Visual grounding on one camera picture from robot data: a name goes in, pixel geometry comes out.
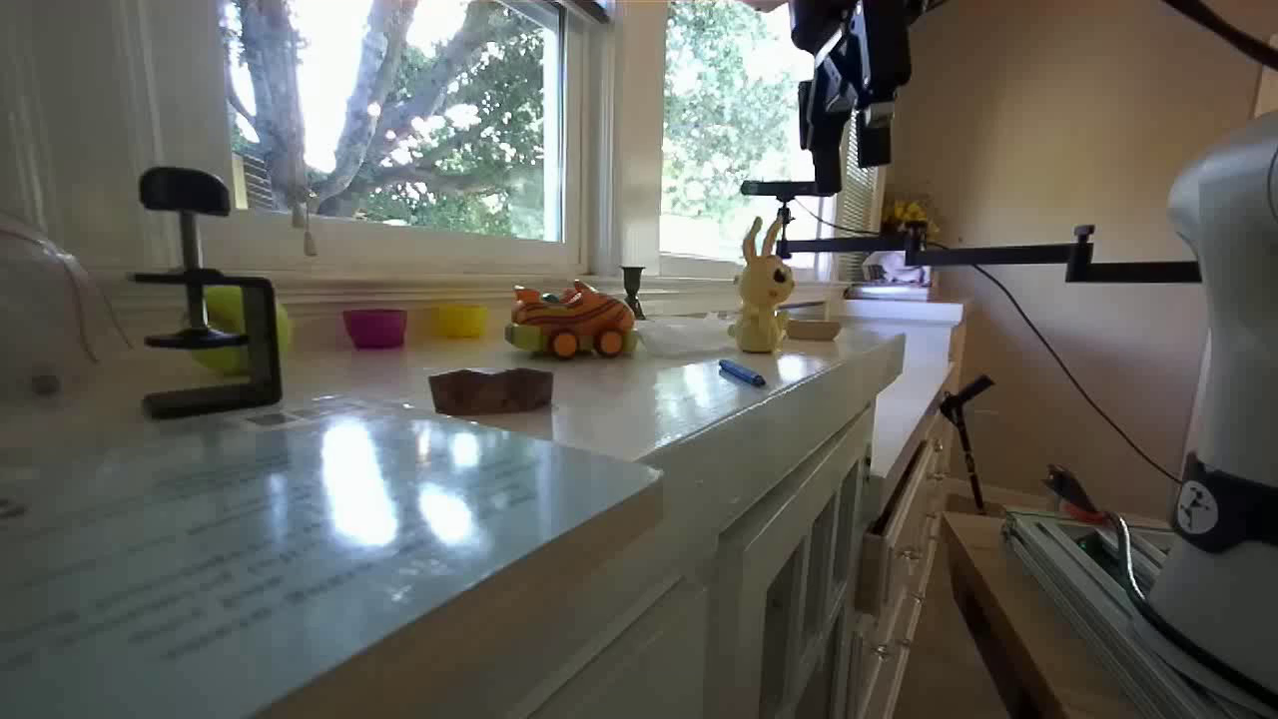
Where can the yellow plush rabbit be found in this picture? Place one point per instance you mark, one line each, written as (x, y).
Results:
(764, 283)

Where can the small dark shiny goblet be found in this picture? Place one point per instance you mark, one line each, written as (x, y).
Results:
(633, 283)

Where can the wooden side table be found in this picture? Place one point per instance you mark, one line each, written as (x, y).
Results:
(1033, 650)

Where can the brown wooden block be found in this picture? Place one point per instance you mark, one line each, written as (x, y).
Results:
(492, 391)

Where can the orange toy car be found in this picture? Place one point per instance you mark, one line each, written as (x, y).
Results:
(572, 321)

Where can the black tripod stand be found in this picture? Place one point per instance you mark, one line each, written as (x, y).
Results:
(955, 417)

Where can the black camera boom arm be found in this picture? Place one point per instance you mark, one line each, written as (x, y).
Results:
(1076, 255)

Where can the purple cup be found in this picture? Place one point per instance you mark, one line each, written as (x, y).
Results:
(378, 327)

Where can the laminated paper sheet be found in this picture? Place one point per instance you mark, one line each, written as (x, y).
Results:
(347, 559)

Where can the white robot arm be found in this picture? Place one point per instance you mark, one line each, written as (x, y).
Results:
(1220, 587)

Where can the black table clamp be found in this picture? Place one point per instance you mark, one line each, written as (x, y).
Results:
(194, 193)

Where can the blue marker pen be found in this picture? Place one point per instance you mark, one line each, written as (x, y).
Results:
(742, 373)

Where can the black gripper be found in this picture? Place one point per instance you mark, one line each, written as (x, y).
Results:
(861, 61)

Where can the yellow cup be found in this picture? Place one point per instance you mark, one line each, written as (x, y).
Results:
(460, 321)

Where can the white cabinet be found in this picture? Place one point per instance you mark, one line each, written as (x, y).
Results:
(801, 532)

